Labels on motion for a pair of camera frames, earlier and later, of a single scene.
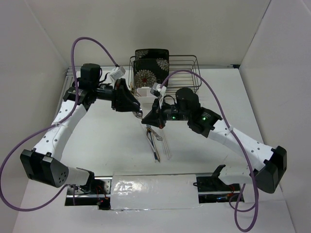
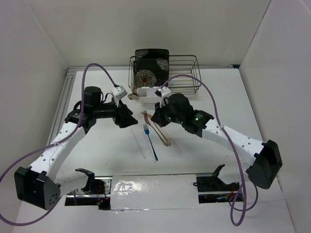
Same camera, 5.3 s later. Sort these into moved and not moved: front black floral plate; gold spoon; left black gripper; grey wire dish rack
Moved: left black gripper
Not moved: gold spoon; grey wire dish rack; front black floral plate
